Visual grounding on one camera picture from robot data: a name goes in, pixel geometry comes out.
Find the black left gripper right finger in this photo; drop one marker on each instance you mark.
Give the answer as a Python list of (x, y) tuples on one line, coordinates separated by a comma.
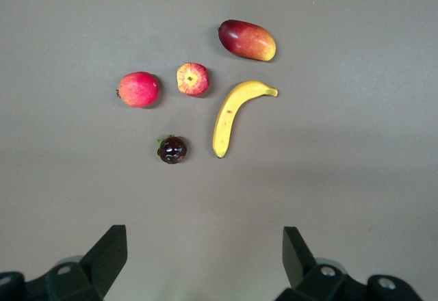
[(325, 284)]

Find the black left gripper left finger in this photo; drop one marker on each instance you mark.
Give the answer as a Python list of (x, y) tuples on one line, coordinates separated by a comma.
[(75, 280)]

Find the yellow banana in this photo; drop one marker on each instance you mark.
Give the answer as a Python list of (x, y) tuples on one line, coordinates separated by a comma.
[(227, 116)]

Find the small red yellow apple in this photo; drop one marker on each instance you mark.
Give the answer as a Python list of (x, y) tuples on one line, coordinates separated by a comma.
[(192, 79)]

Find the dark purple mangosteen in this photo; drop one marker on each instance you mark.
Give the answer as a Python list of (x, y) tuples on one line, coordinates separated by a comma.
[(173, 150)]

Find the round red fruit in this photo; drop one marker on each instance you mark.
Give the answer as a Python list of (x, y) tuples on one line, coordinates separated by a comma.
[(138, 89)]

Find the red yellow mango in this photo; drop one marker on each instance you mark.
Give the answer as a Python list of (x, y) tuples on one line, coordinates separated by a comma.
[(248, 40)]

